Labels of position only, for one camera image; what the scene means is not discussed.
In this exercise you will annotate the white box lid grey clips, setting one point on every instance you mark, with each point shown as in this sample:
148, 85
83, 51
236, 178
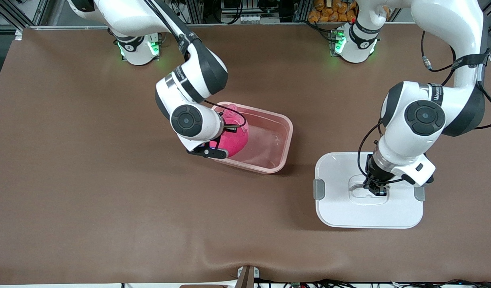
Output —
341, 208

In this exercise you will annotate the pink plush toy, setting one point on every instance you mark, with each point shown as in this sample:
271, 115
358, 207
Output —
235, 140

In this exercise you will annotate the pink translucent plastic box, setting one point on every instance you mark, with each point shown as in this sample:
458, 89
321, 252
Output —
269, 148

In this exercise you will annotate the white terminal strip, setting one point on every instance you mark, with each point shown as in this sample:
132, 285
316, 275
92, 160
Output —
251, 18

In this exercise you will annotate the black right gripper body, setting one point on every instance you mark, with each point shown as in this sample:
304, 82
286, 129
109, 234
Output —
228, 127

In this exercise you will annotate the brown table mat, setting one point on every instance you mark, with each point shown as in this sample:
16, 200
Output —
109, 220

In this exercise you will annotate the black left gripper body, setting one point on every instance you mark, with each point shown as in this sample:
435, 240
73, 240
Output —
374, 174

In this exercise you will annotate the aluminium frame profile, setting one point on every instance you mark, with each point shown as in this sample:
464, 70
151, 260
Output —
14, 15
198, 10
301, 10

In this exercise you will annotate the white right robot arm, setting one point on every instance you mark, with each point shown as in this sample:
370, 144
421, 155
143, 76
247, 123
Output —
189, 120

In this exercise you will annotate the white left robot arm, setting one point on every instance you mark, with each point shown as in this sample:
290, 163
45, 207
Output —
401, 132

